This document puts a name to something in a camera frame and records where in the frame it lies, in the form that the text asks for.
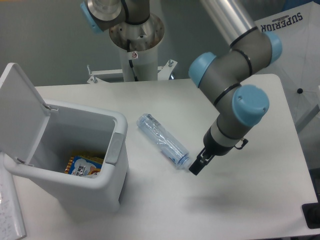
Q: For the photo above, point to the white open-lid trash can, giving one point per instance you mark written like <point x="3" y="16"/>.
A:
<point x="38" y="136"/>

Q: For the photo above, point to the black device at table edge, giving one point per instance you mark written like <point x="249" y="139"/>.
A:
<point x="311" y="212"/>

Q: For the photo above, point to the blue yellow snack packet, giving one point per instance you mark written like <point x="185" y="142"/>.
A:
<point x="84" y="164"/>

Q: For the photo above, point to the clear crushed plastic bottle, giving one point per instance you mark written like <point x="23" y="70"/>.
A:
<point x="165" y="141"/>

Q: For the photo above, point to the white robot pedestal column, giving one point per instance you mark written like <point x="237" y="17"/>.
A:
<point x="138" y="48"/>

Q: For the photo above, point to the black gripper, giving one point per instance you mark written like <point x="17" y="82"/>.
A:
<point x="211" y="148"/>

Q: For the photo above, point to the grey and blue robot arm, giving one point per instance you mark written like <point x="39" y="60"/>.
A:
<point x="240" y="107"/>

